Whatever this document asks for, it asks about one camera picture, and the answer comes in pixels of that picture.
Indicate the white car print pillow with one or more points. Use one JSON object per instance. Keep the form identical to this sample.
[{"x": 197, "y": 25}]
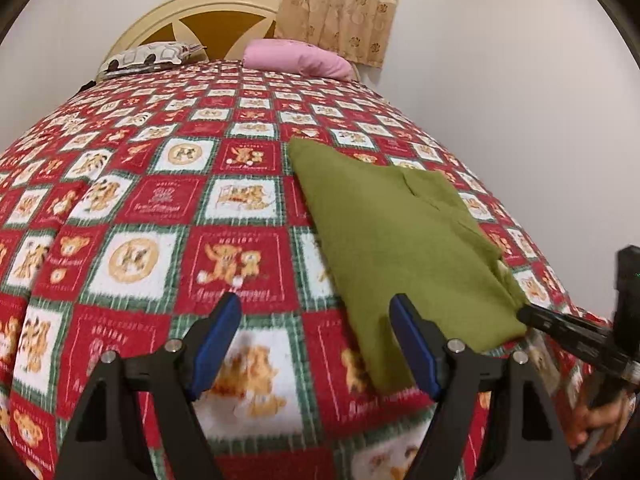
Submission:
[{"x": 158, "y": 53}]

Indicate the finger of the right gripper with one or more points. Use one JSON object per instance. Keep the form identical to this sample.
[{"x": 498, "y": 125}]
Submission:
[{"x": 570, "y": 332}]

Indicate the right hand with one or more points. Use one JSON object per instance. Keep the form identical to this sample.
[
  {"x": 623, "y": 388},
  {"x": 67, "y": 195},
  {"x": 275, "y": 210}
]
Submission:
[{"x": 611, "y": 418}]

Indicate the red bear patchwork bedspread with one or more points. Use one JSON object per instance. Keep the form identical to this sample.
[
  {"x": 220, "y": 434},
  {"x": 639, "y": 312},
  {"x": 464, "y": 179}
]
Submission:
[{"x": 130, "y": 209}]

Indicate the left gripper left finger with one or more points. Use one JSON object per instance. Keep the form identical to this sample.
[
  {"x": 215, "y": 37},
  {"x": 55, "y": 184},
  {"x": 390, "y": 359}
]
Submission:
[{"x": 106, "y": 439}]

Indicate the pink pillow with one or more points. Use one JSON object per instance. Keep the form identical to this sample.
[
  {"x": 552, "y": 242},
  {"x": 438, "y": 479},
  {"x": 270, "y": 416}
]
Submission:
[{"x": 295, "y": 57}]

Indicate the cream wooden headboard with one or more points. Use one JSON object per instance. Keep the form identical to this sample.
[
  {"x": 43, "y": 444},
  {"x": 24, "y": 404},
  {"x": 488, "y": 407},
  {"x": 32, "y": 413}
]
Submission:
[{"x": 223, "y": 27}]

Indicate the green orange knitted sweater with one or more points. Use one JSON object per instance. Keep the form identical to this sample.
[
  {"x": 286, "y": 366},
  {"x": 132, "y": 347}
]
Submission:
[{"x": 388, "y": 230}]

